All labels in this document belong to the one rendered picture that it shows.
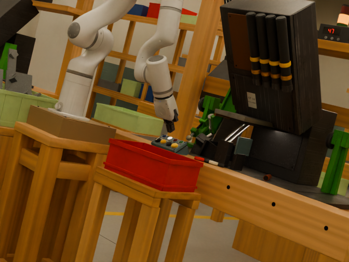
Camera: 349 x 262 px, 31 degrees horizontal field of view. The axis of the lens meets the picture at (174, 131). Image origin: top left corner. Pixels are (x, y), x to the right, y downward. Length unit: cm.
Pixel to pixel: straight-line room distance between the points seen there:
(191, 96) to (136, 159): 117
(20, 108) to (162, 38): 90
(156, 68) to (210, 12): 106
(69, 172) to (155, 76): 58
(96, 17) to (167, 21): 36
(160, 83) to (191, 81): 97
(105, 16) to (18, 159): 73
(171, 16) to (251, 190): 75
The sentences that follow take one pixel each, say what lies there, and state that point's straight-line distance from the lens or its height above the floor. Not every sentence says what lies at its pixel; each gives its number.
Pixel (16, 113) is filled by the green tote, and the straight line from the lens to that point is 313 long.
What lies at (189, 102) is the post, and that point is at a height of 111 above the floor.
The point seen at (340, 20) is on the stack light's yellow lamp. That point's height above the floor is 166.
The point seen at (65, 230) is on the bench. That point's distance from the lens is 320.
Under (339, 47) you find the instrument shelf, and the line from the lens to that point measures 287.
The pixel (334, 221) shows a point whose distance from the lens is 224.
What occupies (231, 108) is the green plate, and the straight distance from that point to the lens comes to 282.
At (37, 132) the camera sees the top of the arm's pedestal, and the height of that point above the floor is 84.
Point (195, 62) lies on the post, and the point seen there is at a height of 133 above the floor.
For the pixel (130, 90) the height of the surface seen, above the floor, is 92.
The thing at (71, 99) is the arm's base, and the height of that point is 101.
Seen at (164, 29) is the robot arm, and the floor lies 138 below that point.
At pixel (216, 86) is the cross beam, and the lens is 349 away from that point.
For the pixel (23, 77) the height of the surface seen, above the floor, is 102.
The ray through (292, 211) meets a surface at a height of 85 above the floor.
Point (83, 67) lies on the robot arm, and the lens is 279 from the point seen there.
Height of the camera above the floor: 119
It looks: 4 degrees down
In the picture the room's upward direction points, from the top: 14 degrees clockwise
